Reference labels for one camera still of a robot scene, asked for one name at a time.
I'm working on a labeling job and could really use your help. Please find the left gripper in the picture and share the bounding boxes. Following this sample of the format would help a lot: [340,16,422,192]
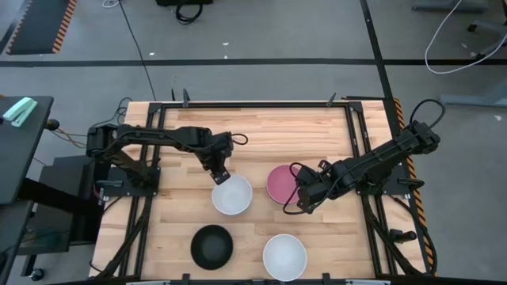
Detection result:
[196,128,235,186]

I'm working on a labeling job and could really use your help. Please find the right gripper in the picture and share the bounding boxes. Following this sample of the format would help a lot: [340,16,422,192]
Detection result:
[294,159,344,214]

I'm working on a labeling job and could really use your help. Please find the pink bowl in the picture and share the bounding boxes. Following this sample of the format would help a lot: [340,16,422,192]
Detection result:
[265,164,302,206]

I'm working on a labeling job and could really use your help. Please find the pale lilac bowl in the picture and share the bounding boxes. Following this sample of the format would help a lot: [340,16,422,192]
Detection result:
[211,173,254,216]

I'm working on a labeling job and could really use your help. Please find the large white bowl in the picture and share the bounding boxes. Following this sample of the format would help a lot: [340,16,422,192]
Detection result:
[262,233,308,283]

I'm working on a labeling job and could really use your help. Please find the large black bowl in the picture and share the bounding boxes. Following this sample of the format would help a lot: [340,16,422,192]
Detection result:
[189,224,234,272]

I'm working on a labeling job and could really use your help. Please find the orange black hazard strip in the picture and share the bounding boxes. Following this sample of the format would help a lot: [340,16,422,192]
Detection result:
[391,97,437,275]

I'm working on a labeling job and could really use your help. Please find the pale white sheet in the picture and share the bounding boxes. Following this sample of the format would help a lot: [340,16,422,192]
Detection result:
[125,279,391,285]

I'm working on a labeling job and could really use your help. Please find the black equipment cabinet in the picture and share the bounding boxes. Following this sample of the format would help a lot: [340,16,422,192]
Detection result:
[17,154,105,255]

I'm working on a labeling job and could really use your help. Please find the grey desk foot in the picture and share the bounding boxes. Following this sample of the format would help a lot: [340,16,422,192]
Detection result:
[439,82,507,108]

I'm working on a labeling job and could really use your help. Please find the black desk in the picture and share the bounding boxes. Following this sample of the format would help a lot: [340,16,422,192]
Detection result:
[0,94,55,205]

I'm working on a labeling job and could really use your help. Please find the mint green stapler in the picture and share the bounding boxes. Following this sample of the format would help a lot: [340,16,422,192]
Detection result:
[2,97,39,128]

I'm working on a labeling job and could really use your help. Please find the black hazard edged floor mat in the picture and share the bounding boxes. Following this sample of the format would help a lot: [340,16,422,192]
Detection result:
[5,0,78,56]

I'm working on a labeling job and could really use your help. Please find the office chair base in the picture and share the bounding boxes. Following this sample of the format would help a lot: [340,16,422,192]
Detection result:
[467,19,507,61]

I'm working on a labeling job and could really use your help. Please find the right gripper cable loop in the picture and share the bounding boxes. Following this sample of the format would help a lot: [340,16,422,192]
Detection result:
[282,161,318,216]

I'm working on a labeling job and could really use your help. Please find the black aluminium table frame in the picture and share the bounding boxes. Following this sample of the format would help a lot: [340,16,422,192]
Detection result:
[89,100,436,285]

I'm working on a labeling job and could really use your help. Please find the orange wires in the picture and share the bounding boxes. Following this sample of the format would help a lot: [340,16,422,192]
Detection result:
[50,128,89,150]

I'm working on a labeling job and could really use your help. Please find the right arm cable loop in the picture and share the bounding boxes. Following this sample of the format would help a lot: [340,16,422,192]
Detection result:
[409,98,447,131]

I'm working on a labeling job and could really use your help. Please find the coiled black cable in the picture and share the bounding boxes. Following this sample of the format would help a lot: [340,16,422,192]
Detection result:
[174,0,204,26]

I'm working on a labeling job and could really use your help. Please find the white floor cable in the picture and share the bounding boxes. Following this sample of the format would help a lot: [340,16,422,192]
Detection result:
[424,0,507,75]

